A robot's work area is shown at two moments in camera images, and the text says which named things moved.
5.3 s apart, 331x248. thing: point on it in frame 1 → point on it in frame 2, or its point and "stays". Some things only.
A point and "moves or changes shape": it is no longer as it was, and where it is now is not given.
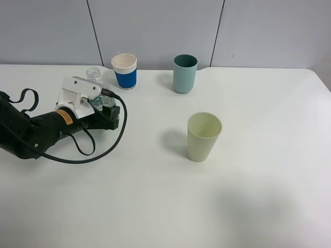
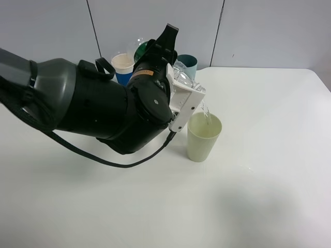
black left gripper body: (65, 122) → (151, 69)
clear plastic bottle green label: (99, 101) moves or changes shape
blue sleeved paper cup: (125, 65) stays
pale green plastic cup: (203, 130) stays
